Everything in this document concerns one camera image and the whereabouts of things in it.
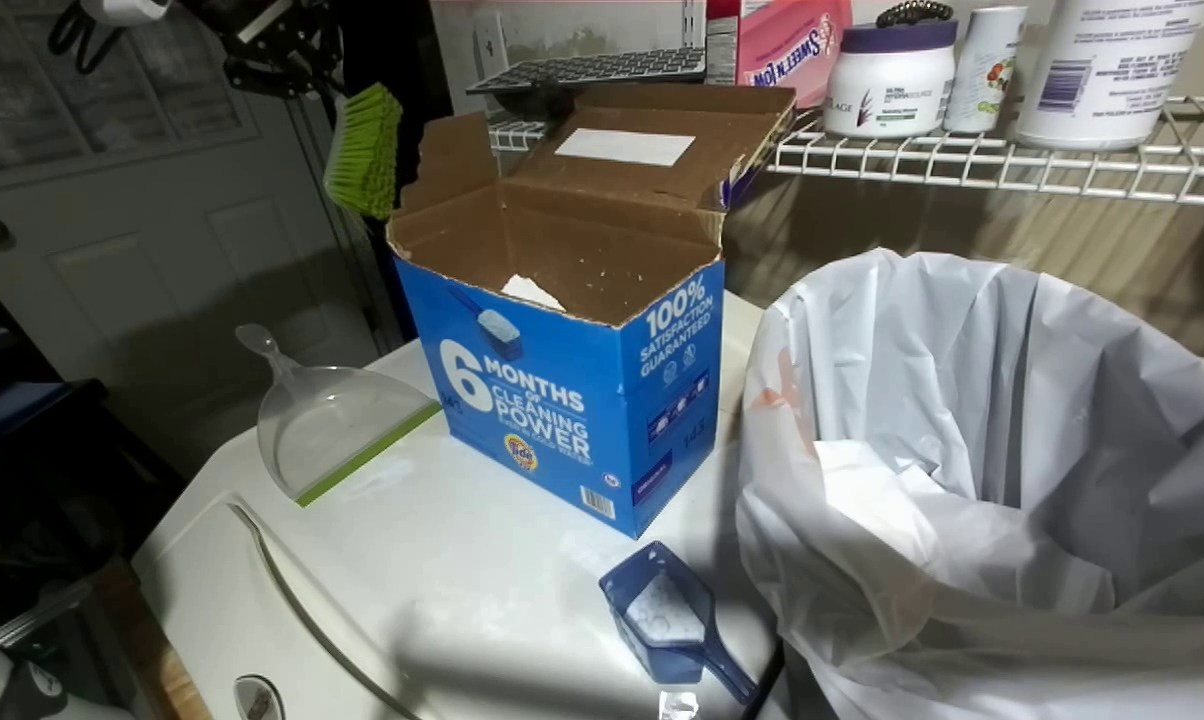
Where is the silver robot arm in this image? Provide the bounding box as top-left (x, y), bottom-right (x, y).
top-left (48, 0), bottom-right (343, 90)

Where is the blue detergent cardboard box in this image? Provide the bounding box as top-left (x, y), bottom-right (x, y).
top-left (390, 84), bottom-right (792, 538)

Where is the blue plastic scoop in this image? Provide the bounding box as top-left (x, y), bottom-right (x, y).
top-left (599, 540), bottom-right (757, 706)

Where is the white washing machine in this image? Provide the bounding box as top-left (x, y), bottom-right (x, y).
top-left (131, 294), bottom-right (792, 720)

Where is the pink box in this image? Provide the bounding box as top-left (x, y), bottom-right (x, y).
top-left (703, 0), bottom-right (854, 110)

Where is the white trash bag bin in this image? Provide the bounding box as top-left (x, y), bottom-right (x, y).
top-left (738, 252), bottom-right (1204, 720)

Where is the white jar dark lid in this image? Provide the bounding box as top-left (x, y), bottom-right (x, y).
top-left (823, 20), bottom-right (958, 142)

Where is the white spray can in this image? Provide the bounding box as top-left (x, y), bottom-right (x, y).
top-left (943, 4), bottom-right (1030, 134)

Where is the grey door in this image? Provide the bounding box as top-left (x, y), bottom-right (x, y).
top-left (0, 0), bottom-right (390, 469)

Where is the large white tub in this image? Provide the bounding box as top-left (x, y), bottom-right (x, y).
top-left (1013, 0), bottom-right (1204, 152)

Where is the upper wire rack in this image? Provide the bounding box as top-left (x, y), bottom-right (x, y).
top-left (470, 50), bottom-right (703, 96)

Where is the white wire shelf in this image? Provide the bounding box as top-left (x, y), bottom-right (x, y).
top-left (773, 96), bottom-right (1204, 210)

